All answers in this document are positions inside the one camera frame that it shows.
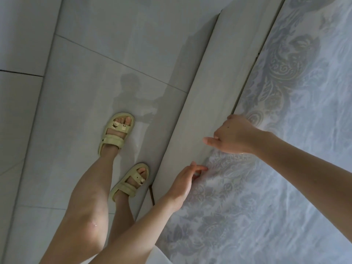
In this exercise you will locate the person's leg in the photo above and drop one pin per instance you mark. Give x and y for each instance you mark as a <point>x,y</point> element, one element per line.
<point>122,214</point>
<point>82,211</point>

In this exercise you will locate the blue-grey cloth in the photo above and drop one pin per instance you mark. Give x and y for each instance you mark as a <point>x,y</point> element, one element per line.
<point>275,151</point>

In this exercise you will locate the person's left hand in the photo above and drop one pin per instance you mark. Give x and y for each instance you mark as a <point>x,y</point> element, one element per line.
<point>184,184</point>

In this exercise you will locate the person's left leg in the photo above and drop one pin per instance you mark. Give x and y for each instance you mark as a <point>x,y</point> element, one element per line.
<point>82,211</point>

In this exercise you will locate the person's right leg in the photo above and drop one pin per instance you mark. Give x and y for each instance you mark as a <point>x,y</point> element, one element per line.
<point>122,214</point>

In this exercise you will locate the person's right forearm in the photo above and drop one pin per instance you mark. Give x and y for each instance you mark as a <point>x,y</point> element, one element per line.
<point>308,178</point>

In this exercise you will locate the person's left forearm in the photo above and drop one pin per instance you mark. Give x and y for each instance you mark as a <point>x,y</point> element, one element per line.
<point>129,233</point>

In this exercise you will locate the person's right hand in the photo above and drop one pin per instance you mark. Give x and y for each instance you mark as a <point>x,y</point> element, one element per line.
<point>236,134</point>

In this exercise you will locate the person's white shorts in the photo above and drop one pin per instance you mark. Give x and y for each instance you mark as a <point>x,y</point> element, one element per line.
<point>159,256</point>

